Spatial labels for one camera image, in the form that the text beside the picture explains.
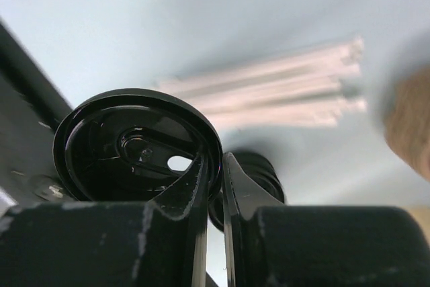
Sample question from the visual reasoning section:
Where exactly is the white wrapped straw pile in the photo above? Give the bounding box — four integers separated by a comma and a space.
156, 37, 367, 130

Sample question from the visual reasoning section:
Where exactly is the black lid stack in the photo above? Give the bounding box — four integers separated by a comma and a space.
208, 149, 286, 233

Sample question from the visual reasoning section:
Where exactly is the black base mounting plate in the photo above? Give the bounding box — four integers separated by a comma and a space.
1, 27, 71, 205

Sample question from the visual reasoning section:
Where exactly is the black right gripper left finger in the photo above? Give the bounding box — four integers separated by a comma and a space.
144, 154, 210, 286

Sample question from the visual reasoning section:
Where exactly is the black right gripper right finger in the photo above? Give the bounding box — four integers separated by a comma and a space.
222, 153, 283, 286

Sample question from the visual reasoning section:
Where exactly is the black coffee cup lid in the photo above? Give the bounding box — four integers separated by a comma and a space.
52, 89, 222, 201

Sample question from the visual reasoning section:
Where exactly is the brown pulp cup carrier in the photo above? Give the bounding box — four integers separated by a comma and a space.
384, 66, 429, 181

